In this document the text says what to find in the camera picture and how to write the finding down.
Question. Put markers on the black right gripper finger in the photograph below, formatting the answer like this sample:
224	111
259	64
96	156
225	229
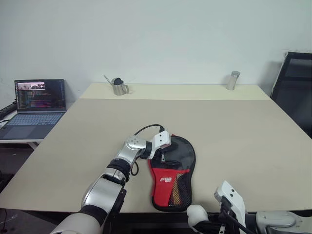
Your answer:
207	228

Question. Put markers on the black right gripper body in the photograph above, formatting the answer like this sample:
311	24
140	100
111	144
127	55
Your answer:
226	217

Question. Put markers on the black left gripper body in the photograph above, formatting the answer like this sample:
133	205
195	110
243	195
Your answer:
172	147

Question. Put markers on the black and red paddle case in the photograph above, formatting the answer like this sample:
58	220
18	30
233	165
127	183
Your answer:
182	156

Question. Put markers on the black table tennis paddle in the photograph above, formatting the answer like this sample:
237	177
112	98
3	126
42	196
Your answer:
179	187

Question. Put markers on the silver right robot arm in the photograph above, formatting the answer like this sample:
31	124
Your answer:
280	220

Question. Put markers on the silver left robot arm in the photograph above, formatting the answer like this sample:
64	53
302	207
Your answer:
102	192

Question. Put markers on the white rounded knob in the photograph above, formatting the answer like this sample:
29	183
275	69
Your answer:
197	213

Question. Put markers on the steel milk pitcher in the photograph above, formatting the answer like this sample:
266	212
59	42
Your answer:
120	89

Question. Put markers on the steel cylinder tumbler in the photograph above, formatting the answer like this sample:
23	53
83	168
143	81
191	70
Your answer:
232	81

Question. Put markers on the thin metal stick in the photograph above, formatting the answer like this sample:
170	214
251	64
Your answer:
108	79

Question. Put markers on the black mesh office chair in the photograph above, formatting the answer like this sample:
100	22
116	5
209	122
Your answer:
295	92

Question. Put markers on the open grey laptop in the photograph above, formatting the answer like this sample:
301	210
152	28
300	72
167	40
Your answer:
34	114

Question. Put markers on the white side desk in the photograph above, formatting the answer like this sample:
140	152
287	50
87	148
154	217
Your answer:
22	142

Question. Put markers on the black tube beside laptop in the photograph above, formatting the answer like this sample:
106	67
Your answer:
7	109

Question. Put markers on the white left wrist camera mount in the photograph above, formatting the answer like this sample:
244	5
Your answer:
162	140

